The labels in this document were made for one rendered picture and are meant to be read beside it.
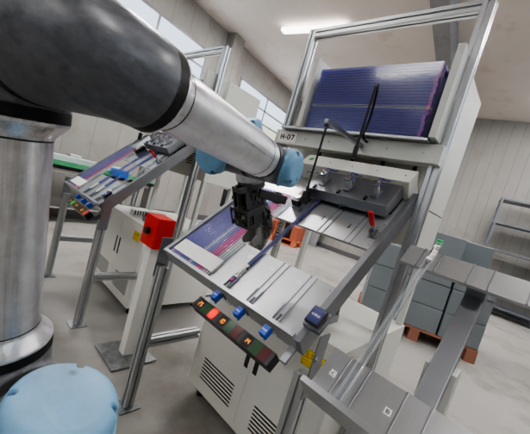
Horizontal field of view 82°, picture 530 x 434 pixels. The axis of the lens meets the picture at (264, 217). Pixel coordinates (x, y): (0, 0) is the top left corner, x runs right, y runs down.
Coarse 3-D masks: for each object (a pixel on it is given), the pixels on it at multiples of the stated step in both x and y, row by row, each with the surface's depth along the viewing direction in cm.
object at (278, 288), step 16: (240, 256) 109; (224, 272) 104; (256, 272) 100; (272, 272) 98; (288, 272) 97; (304, 272) 95; (240, 288) 96; (256, 288) 94; (272, 288) 93; (288, 288) 92; (304, 288) 90; (320, 288) 89; (256, 304) 90; (272, 304) 88; (288, 304) 87; (304, 304) 86; (320, 304) 84; (288, 320) 83
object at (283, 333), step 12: (168, 252) 118; (180, 264) 116; (192, 276) 113; (204, 276) 101; (216, 288) 100; (228, 288) 94; (228, 300) 97; (240, 300) 90; (252, 312) 88; (264, 324) 86; (276, 324) 80; (288, 336) 78
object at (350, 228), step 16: (288, 192) 135; (288, 208) 125; (304, 208) 122; (320, 208) 120; (336, 208) 117; (352, 208) 115; (400, 208) 108; (304, 224) 114; (320, 224) 112; (336, 224) 110; (352, 224) 108; (368, 224) 106; (384, 224) 104; (352, 240) 101; (368, 240) 100
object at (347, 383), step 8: (424, 264) 75; (416, 272) 73; (424, 272) 74; (416, 280) 72; (408, 288) 70; (400, 296) 69; (408, 296) 69; (400, 304) 67; (392, 312) 66; (384, 320) 65; (392, 320) 65; (384, 328) 64; (376, 336) 63; (368, 344) 61; (376, 344) 61; (368, 352) 60; (360, 360) 59; (352, 368) 58; (360, 368) 58; (352, 376) 57; (344, 384) 56; (336, 392) 56; (344, 392) 55
